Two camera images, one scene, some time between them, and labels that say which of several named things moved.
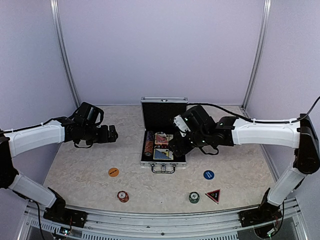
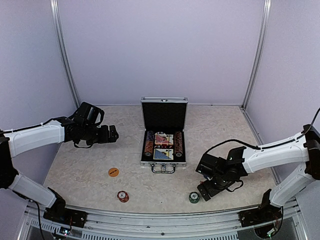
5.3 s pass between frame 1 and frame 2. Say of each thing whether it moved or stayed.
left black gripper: stayed
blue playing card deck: stayed
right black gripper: moved
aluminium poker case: stayed
